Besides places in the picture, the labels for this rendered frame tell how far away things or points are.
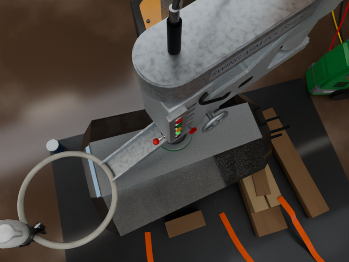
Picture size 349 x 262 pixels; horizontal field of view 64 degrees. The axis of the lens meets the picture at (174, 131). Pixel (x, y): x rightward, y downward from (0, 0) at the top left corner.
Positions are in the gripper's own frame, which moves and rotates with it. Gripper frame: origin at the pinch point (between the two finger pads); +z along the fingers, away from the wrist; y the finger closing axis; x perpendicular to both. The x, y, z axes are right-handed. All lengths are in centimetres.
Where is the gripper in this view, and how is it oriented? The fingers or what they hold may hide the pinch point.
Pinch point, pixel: (38, 234)
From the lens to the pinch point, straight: 167.0
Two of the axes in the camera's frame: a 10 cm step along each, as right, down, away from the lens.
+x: -7.7, -6.3, 1.5
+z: -1.2, 3.6, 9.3
